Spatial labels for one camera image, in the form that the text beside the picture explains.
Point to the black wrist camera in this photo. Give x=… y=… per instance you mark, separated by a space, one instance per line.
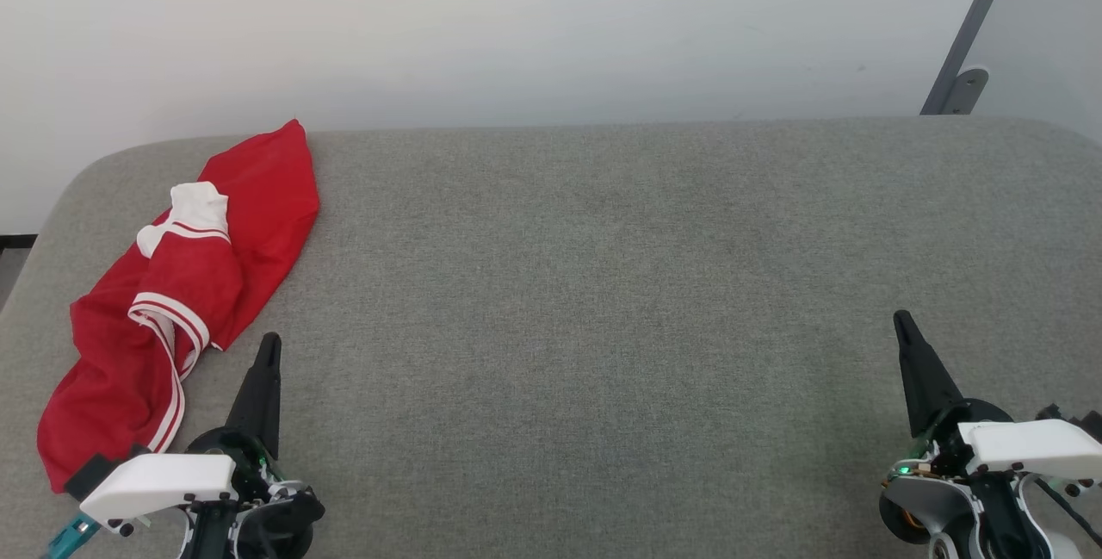
x=1092 y=423
x=90 y=475

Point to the frosted glass partition panel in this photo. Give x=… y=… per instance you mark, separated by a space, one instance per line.
x=1050 y=25

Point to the red and white shirt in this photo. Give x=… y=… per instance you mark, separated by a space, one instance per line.
x=267 y=197

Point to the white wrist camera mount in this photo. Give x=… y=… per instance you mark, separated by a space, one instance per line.
x=155 y=481
x=1033 y=447

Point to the grey metal post bracket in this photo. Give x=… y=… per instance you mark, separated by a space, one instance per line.
x=968 y=87

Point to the grey metal frame post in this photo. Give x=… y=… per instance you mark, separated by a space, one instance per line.
x=975 y=21

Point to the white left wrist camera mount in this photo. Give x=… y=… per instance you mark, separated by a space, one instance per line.
x=155 y=481

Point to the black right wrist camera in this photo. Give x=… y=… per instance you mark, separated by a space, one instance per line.
x=1092 y=423

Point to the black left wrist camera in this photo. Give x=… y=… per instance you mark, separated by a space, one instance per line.
x=90 y=475

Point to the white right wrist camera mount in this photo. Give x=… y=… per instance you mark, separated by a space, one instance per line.
x=1033 y=447

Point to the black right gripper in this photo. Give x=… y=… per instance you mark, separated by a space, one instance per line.
x=943 y=451

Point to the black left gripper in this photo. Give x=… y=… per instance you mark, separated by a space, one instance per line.
x=267 y=516

